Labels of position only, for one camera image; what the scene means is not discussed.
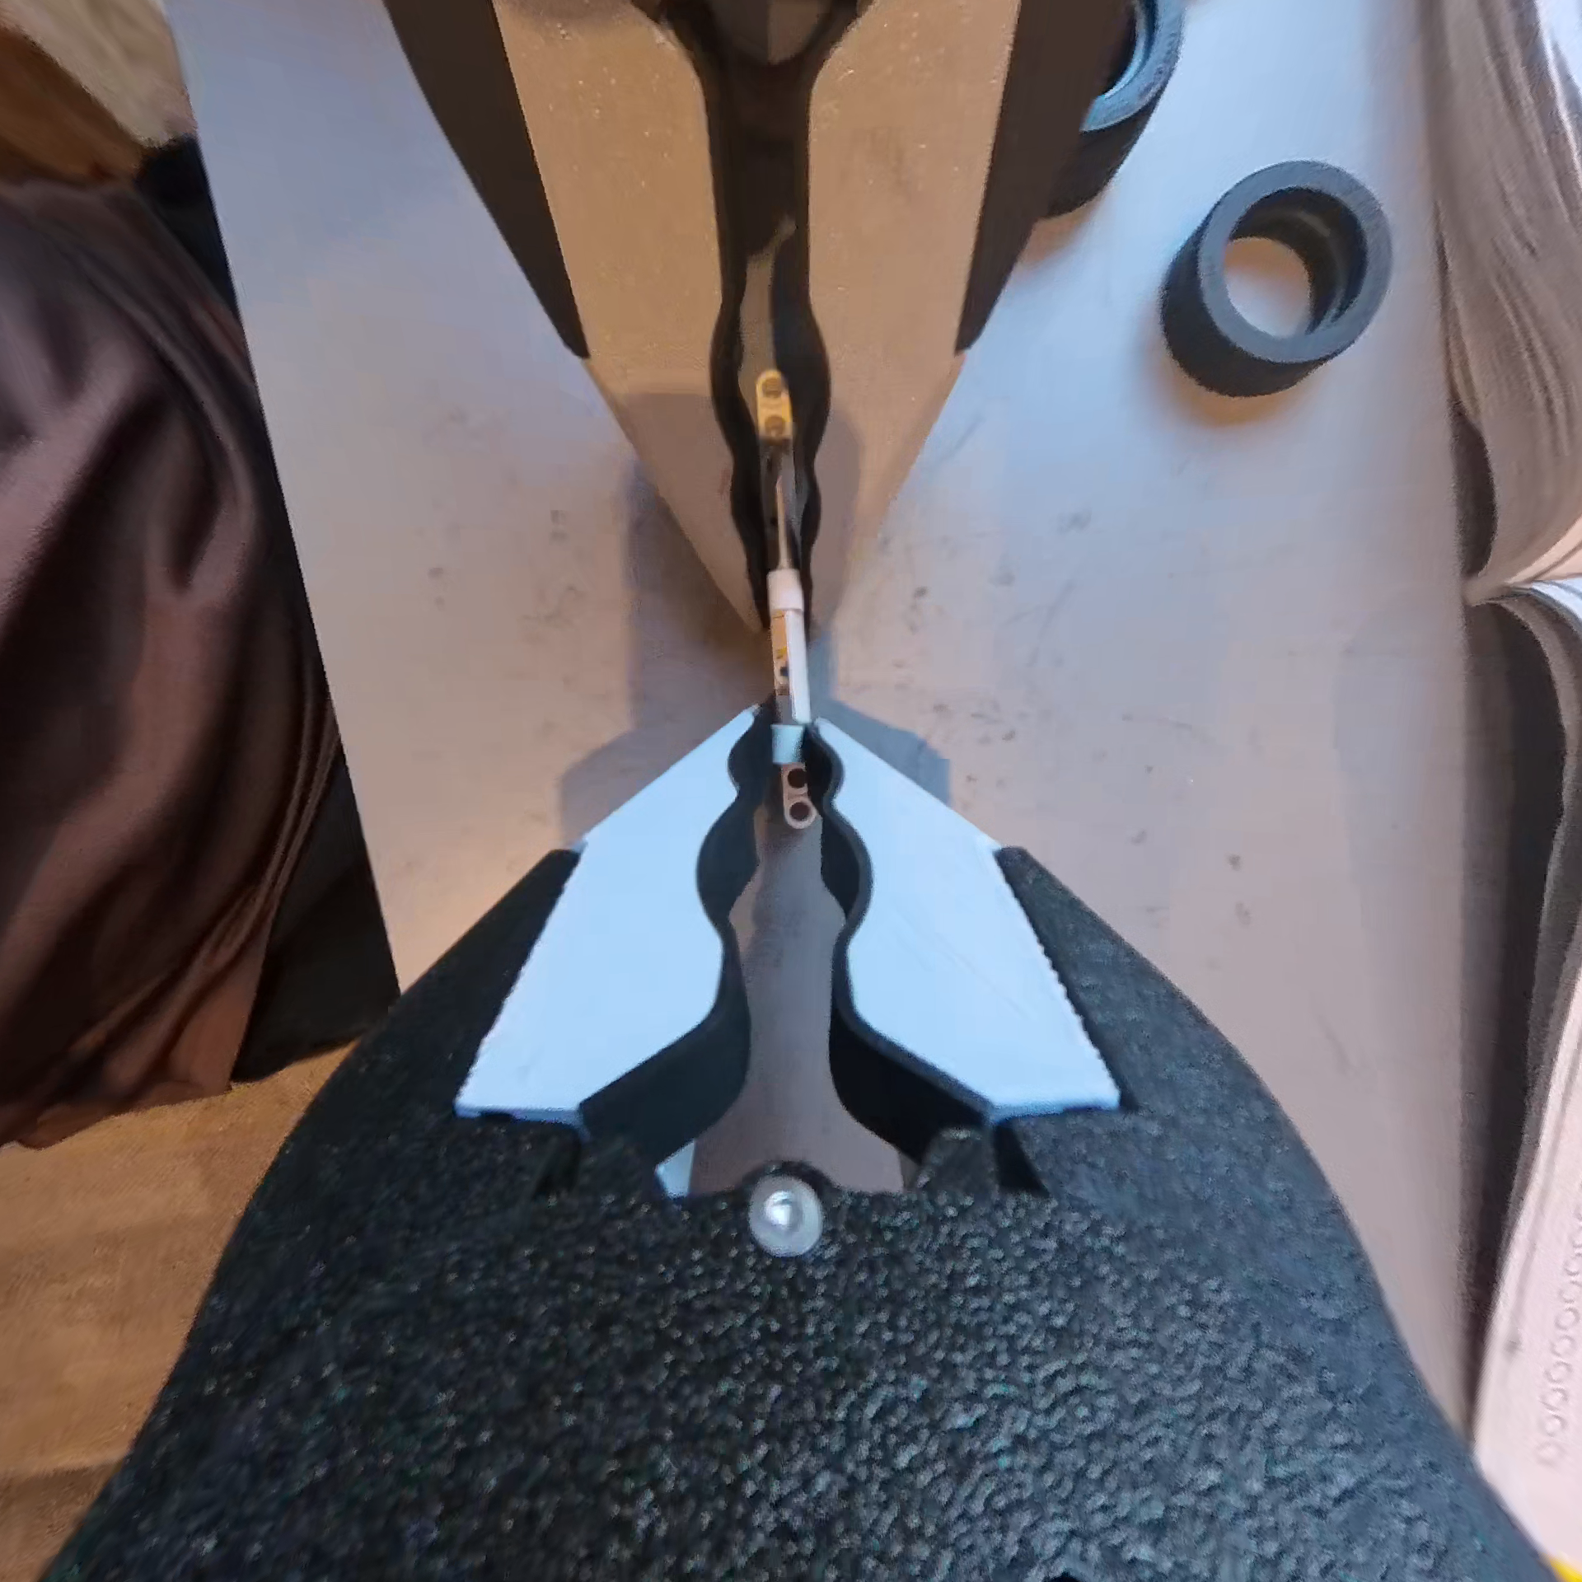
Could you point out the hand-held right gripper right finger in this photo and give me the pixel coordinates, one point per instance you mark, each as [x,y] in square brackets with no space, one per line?
[964,976]

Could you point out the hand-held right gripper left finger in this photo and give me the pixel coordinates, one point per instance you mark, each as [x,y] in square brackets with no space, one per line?
[604,976]

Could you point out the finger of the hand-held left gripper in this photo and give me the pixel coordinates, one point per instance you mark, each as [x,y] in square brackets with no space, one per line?
[913,185]
[618,185]

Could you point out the long white toy beam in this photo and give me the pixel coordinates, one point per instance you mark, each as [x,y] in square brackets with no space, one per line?
[774,401]

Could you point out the white toy beam brick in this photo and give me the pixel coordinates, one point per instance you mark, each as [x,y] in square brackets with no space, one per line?
[785,593]

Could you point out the grey desk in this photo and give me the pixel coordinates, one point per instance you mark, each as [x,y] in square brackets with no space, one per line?
[431,494]

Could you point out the black rubber tyre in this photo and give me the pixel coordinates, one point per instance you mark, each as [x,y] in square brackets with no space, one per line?
[1192,320]
[1143,87]

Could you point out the wooden side panel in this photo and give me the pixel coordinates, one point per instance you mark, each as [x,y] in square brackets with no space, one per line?
[49,117]

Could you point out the person's brown shirt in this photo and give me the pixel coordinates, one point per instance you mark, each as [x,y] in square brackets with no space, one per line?
[122,618]

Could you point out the open white instruction booklet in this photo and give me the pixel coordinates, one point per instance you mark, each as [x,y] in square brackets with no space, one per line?
[1520,371]

